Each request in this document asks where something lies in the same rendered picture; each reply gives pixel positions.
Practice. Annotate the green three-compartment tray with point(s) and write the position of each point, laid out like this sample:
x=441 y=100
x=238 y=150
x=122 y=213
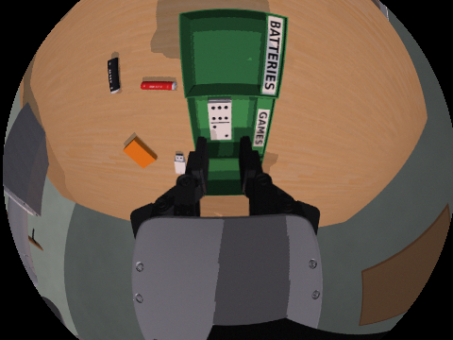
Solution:
x=221 y=54

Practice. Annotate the orange flat block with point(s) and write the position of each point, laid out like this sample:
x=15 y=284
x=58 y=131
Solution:
x=140 y=153

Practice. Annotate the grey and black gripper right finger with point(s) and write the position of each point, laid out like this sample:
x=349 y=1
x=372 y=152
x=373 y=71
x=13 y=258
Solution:
x=265 y=196

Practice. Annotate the red battery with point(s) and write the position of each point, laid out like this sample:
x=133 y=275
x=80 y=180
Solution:
x=158 y=85

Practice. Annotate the black aa battery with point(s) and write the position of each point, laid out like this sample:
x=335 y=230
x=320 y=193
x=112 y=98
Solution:
x=114 y=83

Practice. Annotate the white usb stick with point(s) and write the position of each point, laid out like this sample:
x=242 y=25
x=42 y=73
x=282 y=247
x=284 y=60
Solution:
x=180 y=164

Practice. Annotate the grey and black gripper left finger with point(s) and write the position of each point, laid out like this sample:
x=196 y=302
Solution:
x=184 y=198

